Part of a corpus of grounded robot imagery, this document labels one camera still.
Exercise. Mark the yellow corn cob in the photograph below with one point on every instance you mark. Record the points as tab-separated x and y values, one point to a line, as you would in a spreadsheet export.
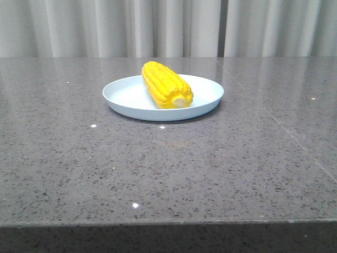
166	87

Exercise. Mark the light blue round plate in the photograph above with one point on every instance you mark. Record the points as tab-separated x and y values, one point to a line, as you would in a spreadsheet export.
130	97

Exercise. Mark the white curtain right panel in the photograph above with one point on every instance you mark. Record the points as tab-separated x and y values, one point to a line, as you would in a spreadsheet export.
280	28

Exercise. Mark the white curtain panel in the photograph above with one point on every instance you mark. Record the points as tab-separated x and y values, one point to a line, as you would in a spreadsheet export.
110	28
280	28

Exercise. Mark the white curtain left panel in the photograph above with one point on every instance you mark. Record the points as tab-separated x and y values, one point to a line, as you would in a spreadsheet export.
110	28

